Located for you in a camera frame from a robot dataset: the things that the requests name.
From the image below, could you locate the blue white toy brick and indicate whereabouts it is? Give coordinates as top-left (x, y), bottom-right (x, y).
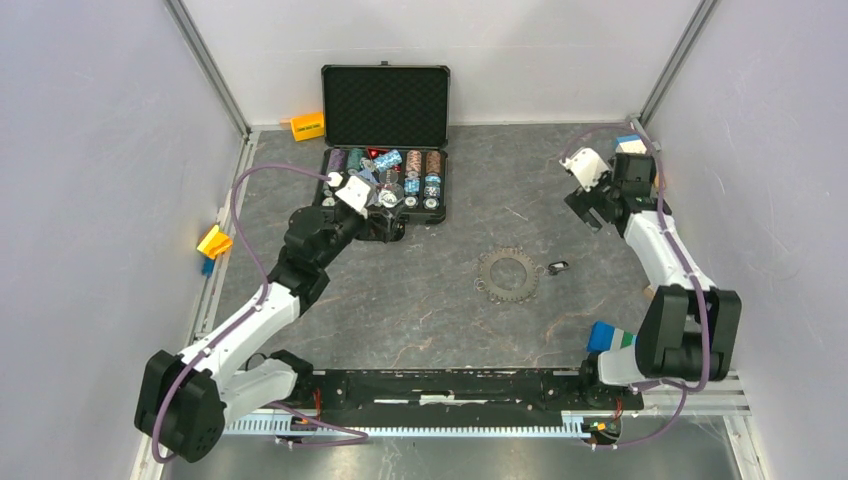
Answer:
top-left (615, 134), bottom-right (649, 155)

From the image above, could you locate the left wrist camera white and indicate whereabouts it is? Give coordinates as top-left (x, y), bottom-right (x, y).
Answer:
top-left (326, 172), bottom-right (376, 219)

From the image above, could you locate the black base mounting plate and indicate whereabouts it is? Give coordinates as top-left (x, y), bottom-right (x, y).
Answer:
top-left (283, 368), bottom-right (644, 428)

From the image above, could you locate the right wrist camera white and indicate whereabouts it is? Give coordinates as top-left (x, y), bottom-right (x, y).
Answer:
top-left (559, 147), bottom-right (610, 192)

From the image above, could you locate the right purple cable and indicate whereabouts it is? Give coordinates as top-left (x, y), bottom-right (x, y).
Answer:
top-left (557, 122), bottom-right (713, 452)

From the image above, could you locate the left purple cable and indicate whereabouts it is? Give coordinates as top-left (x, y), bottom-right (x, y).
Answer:
top-left (152, 162), bottom-right (371, 463)

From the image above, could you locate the yellow orange block left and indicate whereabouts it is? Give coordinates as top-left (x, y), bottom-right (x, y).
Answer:
top-left (196, 224), bottom-right (233, 260)

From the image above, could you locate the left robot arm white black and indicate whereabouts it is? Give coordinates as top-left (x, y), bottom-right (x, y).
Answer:
top-left (134, 200), bottom-right (401, 464)

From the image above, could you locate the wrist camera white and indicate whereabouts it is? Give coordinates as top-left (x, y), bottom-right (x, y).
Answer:
top-left (559, 147), bottom-right (610, 192)
top-left (326, 172), bottom-right (376, 219)

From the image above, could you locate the black key tag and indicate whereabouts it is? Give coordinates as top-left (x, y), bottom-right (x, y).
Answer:
top-left (547, 261), bottom-right (570, 275)

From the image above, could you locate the black poker chip case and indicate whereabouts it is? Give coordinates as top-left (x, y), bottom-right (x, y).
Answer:
top-left (321, 64), bottom-right (451, 225)

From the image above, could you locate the small blue block left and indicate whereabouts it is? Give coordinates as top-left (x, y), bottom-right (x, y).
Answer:
top-left (201, 258), bottom-right (216, 278)

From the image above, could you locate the yellow box at back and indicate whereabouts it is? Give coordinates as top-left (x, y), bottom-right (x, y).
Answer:
top-left (289, 112), bottom-right (326, 142)

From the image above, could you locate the purple cable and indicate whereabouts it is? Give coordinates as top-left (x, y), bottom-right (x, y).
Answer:
top-left (152, 162), bottom-right (371, 463)
top-left (557, 122), bottom-right (713, 452)

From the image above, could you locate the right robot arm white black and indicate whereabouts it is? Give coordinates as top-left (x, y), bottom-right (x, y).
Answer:
top-left (561, 148), bottom-right (742, 408)

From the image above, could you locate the blue green toy brick stack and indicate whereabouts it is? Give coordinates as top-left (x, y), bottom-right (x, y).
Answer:
top-left (586, 321), bottom-right (637, 353)

